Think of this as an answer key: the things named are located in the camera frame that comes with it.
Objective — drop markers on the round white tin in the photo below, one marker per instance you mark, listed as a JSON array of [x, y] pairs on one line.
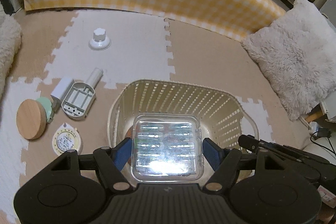
[[64, 140]]

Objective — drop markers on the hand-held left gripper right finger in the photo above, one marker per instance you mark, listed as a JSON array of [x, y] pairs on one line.
[[210, 151]]

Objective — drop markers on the white foam mat tile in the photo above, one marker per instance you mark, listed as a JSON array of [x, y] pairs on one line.
[[131, 43]]

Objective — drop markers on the fluffy cream blanket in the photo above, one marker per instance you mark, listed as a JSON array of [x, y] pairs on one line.
[[8, 43]]

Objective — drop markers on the fluffy white pillow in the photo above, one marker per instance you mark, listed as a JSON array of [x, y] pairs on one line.
[[294, 56]]

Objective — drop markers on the clear plastic case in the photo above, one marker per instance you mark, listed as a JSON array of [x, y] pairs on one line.
[[165, 148]]

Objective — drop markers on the cream slatted plastic basket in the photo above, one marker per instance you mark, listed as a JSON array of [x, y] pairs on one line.
[[183, 98]]

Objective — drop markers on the beige foam mat tile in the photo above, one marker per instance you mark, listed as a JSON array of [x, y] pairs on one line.
[[210, 56]]

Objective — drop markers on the green round disc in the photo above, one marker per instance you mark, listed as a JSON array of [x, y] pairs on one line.
[[47, 106]]

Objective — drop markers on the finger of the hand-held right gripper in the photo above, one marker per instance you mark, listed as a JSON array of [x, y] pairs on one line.
[[252, 142]]

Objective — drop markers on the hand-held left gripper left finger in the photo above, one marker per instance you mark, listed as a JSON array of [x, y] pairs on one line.
[[123, 153]]

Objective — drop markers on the round wooden lid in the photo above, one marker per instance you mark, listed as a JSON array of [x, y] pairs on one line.
[[31, 119]]

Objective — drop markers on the white charger adapter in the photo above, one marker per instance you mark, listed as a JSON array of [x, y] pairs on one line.
[[61, 87]]

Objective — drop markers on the white box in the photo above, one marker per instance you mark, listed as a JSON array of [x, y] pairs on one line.
[[329, 111]]

